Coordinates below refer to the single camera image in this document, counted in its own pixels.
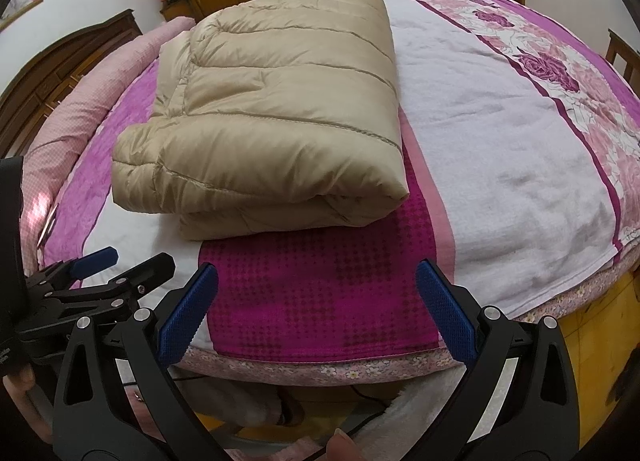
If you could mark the white fluffy cloth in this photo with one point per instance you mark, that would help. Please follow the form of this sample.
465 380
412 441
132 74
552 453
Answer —
425 421

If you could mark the pink striped floral blanket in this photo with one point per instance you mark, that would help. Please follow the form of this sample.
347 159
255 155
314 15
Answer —
500 141

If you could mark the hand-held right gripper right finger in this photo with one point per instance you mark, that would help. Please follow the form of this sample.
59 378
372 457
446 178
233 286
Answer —
445 311

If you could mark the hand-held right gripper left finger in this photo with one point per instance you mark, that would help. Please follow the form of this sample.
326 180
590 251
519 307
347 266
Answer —
187 311

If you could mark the beige down jacket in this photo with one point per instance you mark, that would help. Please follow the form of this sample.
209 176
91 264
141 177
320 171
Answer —
275 116

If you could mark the wooden chair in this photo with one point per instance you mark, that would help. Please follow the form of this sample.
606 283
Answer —
620 53

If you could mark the person's right hand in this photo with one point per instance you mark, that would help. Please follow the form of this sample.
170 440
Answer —
342 447

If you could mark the framed wall picture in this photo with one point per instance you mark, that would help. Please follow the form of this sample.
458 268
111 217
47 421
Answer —
20 1

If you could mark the person's left hand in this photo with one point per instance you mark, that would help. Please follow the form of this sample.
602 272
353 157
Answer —
20 401

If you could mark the dark wooden headboard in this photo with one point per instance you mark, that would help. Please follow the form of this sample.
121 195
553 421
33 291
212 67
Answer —
45 71

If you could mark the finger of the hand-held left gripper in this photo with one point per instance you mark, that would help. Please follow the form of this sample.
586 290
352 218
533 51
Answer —
145 276
95 261

